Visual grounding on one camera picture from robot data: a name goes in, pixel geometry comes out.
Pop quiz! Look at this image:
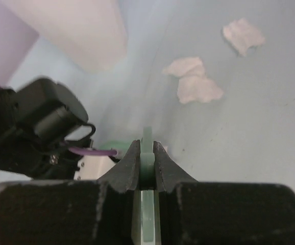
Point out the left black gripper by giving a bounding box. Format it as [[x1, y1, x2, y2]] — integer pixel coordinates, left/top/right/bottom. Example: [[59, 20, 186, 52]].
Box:
[[0, 78, 96, 180]]

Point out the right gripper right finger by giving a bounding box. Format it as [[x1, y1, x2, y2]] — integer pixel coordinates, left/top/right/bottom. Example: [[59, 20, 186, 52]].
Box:
[[153, 142, 295, 244]]

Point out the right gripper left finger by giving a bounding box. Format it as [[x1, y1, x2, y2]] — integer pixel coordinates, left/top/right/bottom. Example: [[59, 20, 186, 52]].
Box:
[[0, 140, 140, 244]]

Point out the green hand brush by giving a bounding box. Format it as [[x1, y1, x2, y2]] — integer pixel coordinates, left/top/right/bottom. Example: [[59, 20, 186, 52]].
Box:
[[131, 127, 161, 244]]

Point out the paper scrap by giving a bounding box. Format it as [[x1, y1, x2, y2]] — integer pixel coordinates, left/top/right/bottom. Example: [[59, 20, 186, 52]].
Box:
[[177, 76, 224, 104], [162, 57, 206, 78], [223, 18, 265, 57]]

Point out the white faceted waste bin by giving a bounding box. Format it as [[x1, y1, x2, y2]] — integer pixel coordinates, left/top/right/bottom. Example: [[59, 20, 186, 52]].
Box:
[[3, 0, 128, 72]]

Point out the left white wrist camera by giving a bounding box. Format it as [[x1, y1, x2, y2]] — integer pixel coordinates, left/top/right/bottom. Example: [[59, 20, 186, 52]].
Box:
[[73, 156, 115, 180]]

